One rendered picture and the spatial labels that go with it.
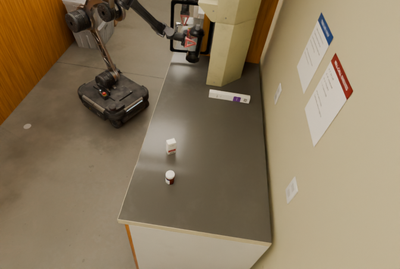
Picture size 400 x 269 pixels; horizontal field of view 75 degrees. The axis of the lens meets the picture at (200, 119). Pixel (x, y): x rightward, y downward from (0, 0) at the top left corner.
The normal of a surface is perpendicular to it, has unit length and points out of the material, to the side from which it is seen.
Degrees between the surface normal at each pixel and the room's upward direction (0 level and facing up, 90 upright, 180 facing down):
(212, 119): 0
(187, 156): 0
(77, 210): 0
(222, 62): 90
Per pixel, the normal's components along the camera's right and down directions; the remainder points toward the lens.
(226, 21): -0.11, 0.71
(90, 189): 0.11, -0.68
